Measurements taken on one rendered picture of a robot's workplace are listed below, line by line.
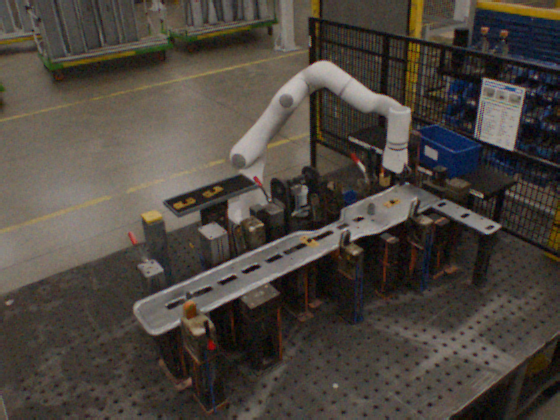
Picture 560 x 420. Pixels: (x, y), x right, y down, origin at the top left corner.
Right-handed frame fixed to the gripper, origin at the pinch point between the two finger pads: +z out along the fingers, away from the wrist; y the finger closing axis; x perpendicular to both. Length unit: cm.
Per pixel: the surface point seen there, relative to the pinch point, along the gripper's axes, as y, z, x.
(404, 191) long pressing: -3.8, 11.8, 11.9
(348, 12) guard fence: -205, -21, 162
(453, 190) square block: 13.7, 8.0, 23.5
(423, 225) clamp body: 24.1, 8.1, -8.2
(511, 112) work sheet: 16, -21, 54
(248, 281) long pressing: 6, 12, -79
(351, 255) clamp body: 20.4, 8.5, -43.2
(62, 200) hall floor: -300, 113, -81
